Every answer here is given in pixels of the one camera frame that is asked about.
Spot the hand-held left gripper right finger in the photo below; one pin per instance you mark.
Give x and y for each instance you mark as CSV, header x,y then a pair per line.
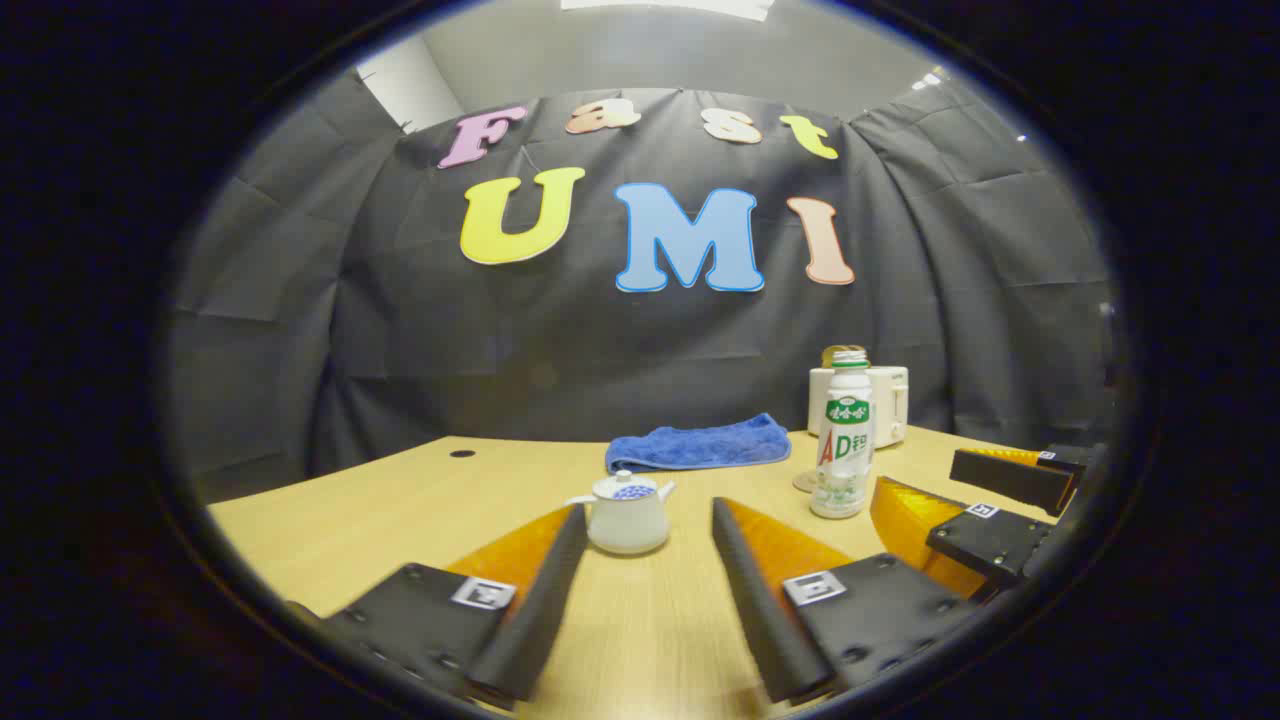
x,y
760,610

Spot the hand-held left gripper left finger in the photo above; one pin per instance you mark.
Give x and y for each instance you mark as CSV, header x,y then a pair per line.
x,y
540,620

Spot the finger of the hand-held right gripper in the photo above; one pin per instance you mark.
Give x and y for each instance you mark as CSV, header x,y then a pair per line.
x,y
990,545
1010,482

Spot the white teacup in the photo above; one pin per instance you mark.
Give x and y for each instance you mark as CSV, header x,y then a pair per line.
x,y
628,525

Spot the round beige coaster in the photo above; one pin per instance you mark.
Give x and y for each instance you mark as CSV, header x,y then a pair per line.
x,y
803,482

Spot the white green-label water bottle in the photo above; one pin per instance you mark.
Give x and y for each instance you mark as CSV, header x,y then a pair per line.
x,y
843,440

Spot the white toaster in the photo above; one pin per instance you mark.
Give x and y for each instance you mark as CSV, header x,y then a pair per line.
x,y
892,405

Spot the blue towel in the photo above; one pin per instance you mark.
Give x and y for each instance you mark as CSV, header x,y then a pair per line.
x,y
700,445

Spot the black backdrop cloth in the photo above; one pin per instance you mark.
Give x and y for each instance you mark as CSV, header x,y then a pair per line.
x,y
500,350

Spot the small ceiling light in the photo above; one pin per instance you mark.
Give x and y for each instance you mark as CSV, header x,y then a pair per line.
x,y
928,80

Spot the large ceiling light panel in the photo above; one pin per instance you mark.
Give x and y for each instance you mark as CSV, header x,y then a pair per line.
x,y
670,6

